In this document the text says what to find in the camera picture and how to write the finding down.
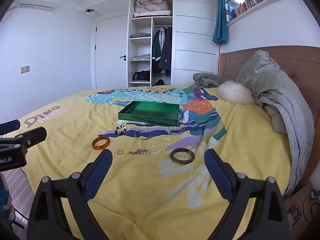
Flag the white door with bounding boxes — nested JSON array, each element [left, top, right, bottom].
[[95, 15, 128, 88]]

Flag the yellow printed blanket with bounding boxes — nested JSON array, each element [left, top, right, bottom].
[[17, 84, 310, 240]]

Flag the white wall shelf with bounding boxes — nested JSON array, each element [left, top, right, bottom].
[[226, 0, 300, 27]]

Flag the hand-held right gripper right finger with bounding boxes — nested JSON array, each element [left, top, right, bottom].
[[204, 149, 288, 240]]

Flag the silver power outlet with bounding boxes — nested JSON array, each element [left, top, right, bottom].
[[287, 204, 303, 230]]

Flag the grey fleece blanket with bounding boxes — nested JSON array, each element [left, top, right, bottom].
[[192, 72, 222, 89]]

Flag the amber bangle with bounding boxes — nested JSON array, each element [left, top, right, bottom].
[[92, 136, 111, 151]]

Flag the green tray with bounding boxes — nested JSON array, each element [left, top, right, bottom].
[[118, 101, 180, 126]]

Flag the folded black clothes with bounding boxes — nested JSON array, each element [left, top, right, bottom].
[[132, 70, 151, 82]]

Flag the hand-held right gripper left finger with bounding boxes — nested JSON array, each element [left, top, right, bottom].
[[27, 149, 113, 240]]

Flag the pearl and silver chain necklace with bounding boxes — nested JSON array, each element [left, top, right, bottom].
[[166, 126, 185, 135]]

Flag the person's left hand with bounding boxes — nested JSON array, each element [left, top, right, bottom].
[[0, 174, 12, 222]]

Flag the grey-green padded coat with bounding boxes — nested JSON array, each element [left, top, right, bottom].
[[236, 50, 315, 200]]

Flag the blue curtain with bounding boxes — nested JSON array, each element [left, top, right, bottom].
[[212, 0, 229, 45]]

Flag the black hanging coat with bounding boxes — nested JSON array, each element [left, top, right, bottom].
[[159, 27, 173, 77]]

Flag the dark green hanging jacket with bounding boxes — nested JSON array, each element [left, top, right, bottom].
[[151, 30, 162, 74]]

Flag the white wardrobe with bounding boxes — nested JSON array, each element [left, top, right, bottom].
[[127, 0, 219, 88]]

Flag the thin silver bangle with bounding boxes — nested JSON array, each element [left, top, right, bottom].
[[134, 129, 152, 140]]

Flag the white hanging garment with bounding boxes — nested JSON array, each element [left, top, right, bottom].
[[159, 28, 166, 55]]

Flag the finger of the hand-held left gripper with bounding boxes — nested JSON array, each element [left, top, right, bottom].
[[0, 119, 21, 133], [0, 127, 47, 155]]

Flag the folded pink bedding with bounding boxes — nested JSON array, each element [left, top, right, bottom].
[[134, 0, 172, 18]]

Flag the wooden headboard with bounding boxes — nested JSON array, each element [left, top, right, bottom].
[[218, 45, 320, 193]]

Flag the black cable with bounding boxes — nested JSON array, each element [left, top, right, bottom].
[[302, 195, 320, 223]]

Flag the dark brown bangle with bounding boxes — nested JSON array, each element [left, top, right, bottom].
[[170, 148, 195, 165]]

